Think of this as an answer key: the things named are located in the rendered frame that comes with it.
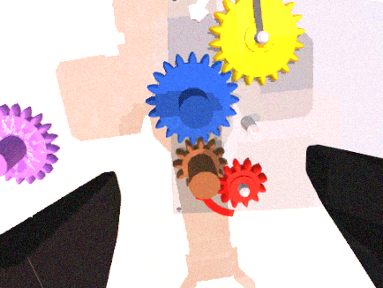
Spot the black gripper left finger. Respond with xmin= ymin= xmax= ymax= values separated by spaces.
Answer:
xmin=0 ymin=171 xmax=121 ymax=288

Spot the blue gear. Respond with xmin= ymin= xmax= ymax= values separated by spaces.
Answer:
xmin=145 ymin=52 xmax=240 ymax=145

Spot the red gear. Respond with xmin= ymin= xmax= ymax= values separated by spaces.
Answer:
xmin=219 ymin=158 xmax=267 ymax=208

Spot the orange gear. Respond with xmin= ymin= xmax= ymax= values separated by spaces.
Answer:
xmin=173 ymin=137 xmax=228 ymax=200

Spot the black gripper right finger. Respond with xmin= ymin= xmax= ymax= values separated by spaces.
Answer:
xmin=305 ymin=144 xmax=383 ymax=288

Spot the red curved arrow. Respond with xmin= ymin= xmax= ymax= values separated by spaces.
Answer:
xmin=200 ymin=200 xmax=235 ymax=217

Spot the yellow gear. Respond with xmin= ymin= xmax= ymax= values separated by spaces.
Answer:
xmin=209 ymin=0 xmax=305 ymax=85

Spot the white curved arrow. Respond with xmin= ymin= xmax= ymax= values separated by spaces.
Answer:
xmin=188 ymin=0 xmax=209 ymax=21

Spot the purple gear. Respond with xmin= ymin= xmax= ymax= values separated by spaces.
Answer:
xmin=0 ymin=104 xmax=61 ymax=184

